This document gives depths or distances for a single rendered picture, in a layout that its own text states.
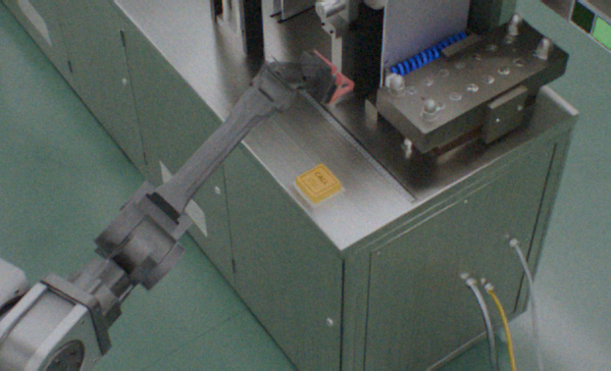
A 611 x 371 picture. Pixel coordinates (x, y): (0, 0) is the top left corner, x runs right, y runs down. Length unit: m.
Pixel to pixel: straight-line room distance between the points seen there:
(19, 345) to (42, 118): 2.43
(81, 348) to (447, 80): 1.16
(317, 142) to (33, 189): 1.43
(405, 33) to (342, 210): 0.40
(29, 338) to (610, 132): 2.65
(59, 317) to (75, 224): 2.05
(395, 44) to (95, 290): 1.09
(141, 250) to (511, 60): 1.17
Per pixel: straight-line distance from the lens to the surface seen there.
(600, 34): 2.23
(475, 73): 2.32
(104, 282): 1.42
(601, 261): 3.35
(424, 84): 2.28
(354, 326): 2.43
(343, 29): 2.26
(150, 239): 1.43
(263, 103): 2.00
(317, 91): 2.16
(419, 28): 2.30
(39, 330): 1.37
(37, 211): 3.48
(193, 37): 2.59
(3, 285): 1.39
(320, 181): 2.23
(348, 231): 2.17
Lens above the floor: 2.62
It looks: 49 degrees down
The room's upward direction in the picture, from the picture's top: 2 degrees counter-clockwise
